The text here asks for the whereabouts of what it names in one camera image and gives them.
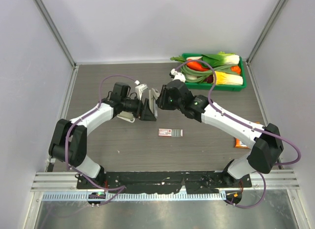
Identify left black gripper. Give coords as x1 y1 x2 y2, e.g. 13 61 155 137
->
121 95 156 121

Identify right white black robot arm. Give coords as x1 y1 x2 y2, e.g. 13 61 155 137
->
157 80 284 187

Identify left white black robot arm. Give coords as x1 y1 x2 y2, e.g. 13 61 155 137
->
48 82 157 189

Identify green long beans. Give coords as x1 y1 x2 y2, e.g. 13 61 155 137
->
181 65 238 83

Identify green plastic tray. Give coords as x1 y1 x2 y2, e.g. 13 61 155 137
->
171 53 247 91

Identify yellow napa cabbage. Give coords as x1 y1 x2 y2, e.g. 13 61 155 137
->
215 71 244 86

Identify white green bok choy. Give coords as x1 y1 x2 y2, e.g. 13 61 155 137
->
201 52 240 67

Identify small orange carrot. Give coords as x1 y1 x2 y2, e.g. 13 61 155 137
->
230 65 241 75

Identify orange candy bag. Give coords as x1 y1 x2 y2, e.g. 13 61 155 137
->
235 122 263 149

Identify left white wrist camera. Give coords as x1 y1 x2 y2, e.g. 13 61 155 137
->
134 80 148 100

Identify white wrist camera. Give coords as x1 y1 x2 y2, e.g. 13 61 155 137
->
169 69 186 83
134 80 148 100

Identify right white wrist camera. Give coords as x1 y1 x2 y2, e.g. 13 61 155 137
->
169 69 186 83

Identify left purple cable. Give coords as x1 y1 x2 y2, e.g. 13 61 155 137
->
65 75 128 206

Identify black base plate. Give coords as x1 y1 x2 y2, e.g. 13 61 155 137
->
76 171 252 195

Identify aluminium front rail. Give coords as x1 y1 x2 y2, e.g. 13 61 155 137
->
31 169 300 192

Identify white slotted cable duct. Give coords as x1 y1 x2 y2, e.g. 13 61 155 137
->
42 191 226 202

